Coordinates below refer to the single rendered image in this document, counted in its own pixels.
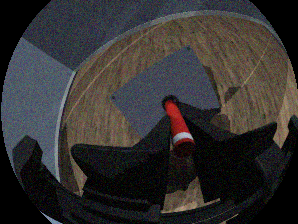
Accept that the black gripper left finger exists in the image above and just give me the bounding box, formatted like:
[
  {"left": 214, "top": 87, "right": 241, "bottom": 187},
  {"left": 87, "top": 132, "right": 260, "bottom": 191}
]
[{"left": 71, "top": 115, "right": 170, "bottom": 210}]

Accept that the red peg with white band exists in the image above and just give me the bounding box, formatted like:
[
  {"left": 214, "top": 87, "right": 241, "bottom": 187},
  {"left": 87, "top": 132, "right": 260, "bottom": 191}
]
[{"left": 165, "top": 100, "right": 196, "bottom": 159}]

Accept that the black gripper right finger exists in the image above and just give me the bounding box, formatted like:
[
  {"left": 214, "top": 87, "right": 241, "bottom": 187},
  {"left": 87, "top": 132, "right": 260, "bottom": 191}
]
[{"left": 184, "top": 113, "right": 278, "bottom": 204}]

